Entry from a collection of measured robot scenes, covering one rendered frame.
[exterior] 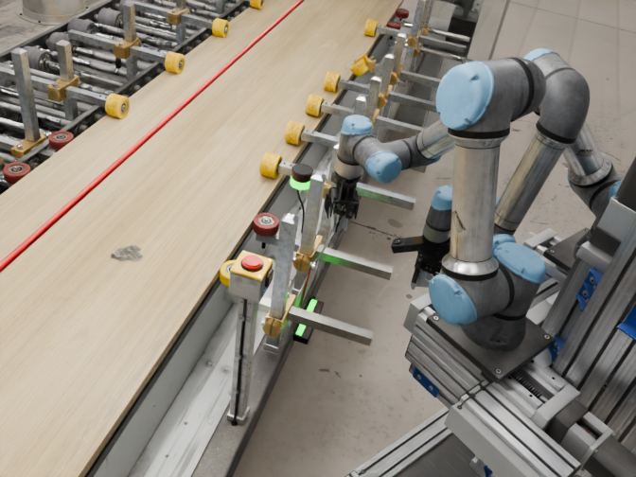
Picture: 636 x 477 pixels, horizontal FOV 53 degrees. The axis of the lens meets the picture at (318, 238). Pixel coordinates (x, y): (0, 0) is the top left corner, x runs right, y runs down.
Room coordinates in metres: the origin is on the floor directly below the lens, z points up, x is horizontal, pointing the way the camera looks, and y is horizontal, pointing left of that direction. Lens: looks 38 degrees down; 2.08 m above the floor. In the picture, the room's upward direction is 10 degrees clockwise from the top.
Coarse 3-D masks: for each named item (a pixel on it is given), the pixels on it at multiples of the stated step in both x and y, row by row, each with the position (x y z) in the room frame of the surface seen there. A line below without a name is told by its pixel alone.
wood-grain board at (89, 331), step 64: (320, 0) 3.70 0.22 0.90; (384, 0) 3.90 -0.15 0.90; (192, 64) 2.56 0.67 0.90; (256, 64) 2.68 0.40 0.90; (320, 64) 2.80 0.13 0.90; (128, 128) 1.95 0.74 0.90; (192, 128) 2.03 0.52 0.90; (256, 128) 2.11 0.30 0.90; (64, 192) 1.52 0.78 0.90; (128, 192) 1.57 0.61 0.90; (192, 192) 1.63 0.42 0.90; (256, 192) 1.69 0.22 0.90; (0, 256) 1.20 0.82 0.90; (64, 256) 1.24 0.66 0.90; (192, 256) 1.33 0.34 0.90; (0, 320) 0.99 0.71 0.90; (64, 320) 1.02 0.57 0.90; (128, 320) 1.06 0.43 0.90; (0, 384) 0.81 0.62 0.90; (64, 384) 0.84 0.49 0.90; (128, 384) 0.87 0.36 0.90; (0, 448) 0.67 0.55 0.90; (64, 448) 0.69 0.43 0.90
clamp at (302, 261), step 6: (318, 240) 1.53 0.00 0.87; (312, 252) 1.48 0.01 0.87; (294, 258) 1.45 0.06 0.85; (300, 258) 1.44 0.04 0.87; (306, 258) 1.44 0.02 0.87; (312, 258) 1.47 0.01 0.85; (294, 264) 1.44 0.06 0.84; (300, 264) 1.43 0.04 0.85; (306, 264) 1.43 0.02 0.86; (306, 270) 1.43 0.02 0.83
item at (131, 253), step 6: (126, 246) 1.32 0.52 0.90; (132, 246) 1.31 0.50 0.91; (120, 252) 1.28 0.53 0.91; (126, 252) 1.29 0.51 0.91; (132, 252) 1.28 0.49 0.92; (138, 252) 1.31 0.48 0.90; (114, 258) 1.26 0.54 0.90; (120, 258) 1.26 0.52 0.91; (126, 258) 1.27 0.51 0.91; (132, 258) 1.27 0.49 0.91; (138, 258) 1.28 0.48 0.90
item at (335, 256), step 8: (264, 240) 1.53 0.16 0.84; (272, 240) 1.53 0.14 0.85; (296, 240) 1.53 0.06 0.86; (296, 248) 1.51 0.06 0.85; (320, 248) 1.51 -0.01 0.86; (328, 248) 1.52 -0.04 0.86; (328, 256) 1.49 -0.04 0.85; (336, 256) 1.49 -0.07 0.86; (344, 256) 1.49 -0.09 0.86; (352, 256) 1.50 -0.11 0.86; (344, 264) 1.48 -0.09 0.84; (352, 264) 1.48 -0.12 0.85; (360, 264) 1.47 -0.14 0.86; (368, 264) 1.48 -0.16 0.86; (376, 264) 1.48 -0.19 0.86; (368, 272) 1.47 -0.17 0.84; (376, 272) 1.46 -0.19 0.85; (384, 272) 1.46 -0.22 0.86
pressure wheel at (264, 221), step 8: (256, 216) 1.56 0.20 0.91; (264, 216) 1.57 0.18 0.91; (272, 216) 1.57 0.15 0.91; (256, 224) 1.52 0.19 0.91; (264, 224) 1.52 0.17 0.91; (272, 224) 1.53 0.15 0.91; (256, 232) 1.51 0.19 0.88; (264, 232) 1.51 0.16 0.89; (272, 232) 1.51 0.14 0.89; (264, 248) 1.54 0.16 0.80
